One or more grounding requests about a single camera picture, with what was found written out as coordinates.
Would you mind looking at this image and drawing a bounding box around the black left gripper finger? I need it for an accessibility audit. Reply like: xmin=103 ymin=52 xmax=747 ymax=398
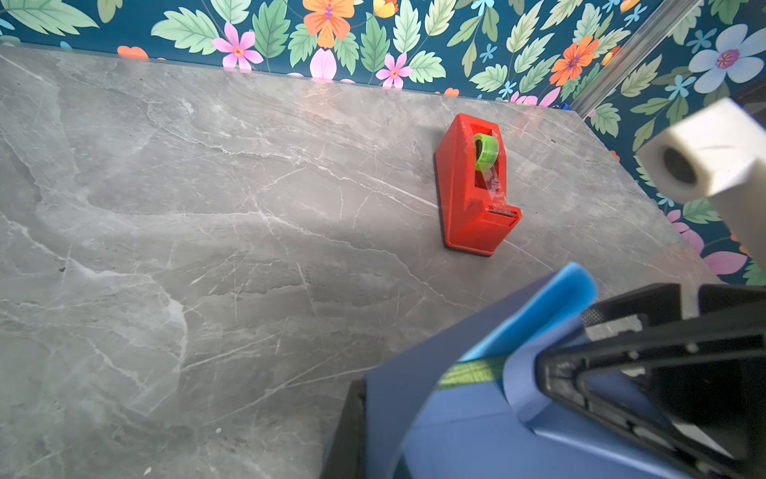
xmin=320 ymin=379 xmax=366 ymax=479

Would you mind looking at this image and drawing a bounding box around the aluminium corner frame post right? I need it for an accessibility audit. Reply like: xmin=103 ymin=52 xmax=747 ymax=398
xmin=572 ymin=0 xmax=701 ymax=119

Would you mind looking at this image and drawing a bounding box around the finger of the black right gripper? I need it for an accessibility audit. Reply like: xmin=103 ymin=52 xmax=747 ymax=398
xmin=582 ymin=283 xmax=682 ymax=327
xmin=536 ymin=301 xmax=765 ymax=478

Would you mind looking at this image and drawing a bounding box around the red tape dispenser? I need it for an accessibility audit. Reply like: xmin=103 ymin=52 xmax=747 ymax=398
xmin=434 ymin=114 xmax=523 ymax=257

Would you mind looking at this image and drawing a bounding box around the green gift box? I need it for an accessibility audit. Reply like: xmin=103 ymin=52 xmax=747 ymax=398
xmin=436 ymin=356 xmax=508 ymax=390

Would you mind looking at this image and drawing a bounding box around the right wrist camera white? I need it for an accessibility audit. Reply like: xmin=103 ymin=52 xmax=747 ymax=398
xmin=636 ymin=98 xmax=765 ymax=267

